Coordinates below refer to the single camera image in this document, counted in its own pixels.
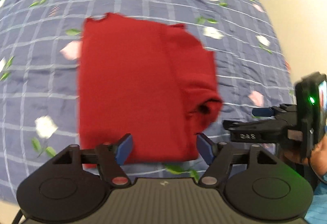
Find red long sleeve sweater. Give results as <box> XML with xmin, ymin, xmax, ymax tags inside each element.
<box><xmin>78</xmin><ymin>13</ymin><xmax>222</xmax><ymax>163</ymax></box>

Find person's right hand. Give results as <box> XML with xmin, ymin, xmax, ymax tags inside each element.
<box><xmin>280</xmin><ymin>134</ymin><xmax>327</xmax><ymax>176</ymax></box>

